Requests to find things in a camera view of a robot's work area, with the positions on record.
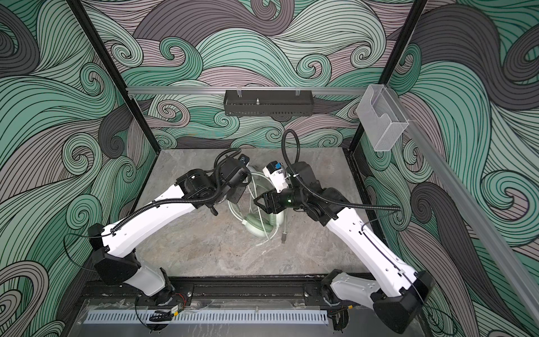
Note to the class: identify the black perforated metal tray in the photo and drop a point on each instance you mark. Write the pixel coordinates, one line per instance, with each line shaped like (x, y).
(278, 104)

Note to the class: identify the green over-ear headphones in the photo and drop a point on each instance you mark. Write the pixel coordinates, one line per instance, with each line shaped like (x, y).
(256, 221)

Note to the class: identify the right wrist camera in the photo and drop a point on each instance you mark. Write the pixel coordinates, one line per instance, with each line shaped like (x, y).
(277, 175)

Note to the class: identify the aluminium rail right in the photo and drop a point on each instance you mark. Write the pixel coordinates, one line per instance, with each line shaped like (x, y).
(522, 282)

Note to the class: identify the white slotted cable duct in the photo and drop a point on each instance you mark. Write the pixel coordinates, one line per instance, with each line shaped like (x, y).
(212, 317)

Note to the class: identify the clear plastic wall holder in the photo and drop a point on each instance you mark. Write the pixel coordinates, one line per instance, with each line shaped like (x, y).
(382, 116)

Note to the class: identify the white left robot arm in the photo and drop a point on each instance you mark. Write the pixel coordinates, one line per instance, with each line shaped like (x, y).
(114, 246)

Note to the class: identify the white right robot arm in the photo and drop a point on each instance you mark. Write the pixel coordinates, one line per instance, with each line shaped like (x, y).
(396, 293)

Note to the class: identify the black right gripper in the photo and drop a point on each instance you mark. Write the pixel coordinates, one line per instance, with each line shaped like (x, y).
(271, 201)

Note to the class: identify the black corner frame post right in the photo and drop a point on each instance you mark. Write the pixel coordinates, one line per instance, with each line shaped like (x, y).
(402, 37)

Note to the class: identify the black corner frame post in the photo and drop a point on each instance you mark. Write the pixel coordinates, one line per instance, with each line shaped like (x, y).
(92, 35)
(402, 37)

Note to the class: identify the black corner frame post left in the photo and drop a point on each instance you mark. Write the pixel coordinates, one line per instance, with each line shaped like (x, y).
(92, 35)

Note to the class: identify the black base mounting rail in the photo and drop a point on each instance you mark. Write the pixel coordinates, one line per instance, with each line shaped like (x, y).
(312, 290)

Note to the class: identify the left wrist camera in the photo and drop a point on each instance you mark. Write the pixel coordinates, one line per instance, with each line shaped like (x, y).
(241, 162)

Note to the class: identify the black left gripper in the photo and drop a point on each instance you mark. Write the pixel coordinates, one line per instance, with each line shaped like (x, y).
(237, 197)

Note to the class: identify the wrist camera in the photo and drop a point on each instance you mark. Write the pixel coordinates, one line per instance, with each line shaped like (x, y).
(277, 175)
(241, 162)

